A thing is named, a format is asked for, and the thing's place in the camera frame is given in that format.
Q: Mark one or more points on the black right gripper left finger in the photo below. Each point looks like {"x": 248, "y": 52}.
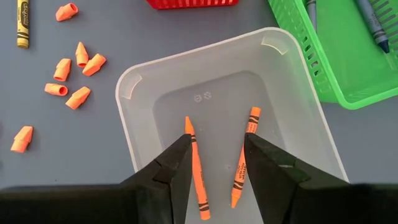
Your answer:
{"x": 168, "y": 189}

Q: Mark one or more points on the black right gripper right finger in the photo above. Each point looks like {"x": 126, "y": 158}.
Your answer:
{"x": 280, "y": 193}

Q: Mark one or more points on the orange crayon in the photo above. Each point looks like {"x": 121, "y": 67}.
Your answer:
{"x": 197, "y": 174}
{"x": 241, "y": 174}

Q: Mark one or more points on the blue crayon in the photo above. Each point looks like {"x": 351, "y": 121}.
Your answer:
{"x": 311, "y": 12}
{"x": 373, "y": 26}

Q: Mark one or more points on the yellow crayon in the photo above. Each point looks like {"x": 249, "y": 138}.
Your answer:
{"x": 23, "y": 23}

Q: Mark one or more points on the clear plastic container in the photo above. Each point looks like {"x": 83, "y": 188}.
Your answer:
{"x": 217, "y": 77}

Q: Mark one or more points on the orange eraser cap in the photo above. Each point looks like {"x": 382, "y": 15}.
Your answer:
{"x": 94, "y": 64}
{"x": 78, "y": 97}
{"x": 81, "y": 54}
{"x": 62, "y": 69}
{"x": 21, "y": 139}
{"x": 66, "y": 12}
{"x": 56, "y": 89}

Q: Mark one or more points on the green plastic basket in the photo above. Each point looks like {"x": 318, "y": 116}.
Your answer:
{"x": 348, "y": 62}

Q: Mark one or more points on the red plastic basket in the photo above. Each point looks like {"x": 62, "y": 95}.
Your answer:
{"x": 192, "y": 3}

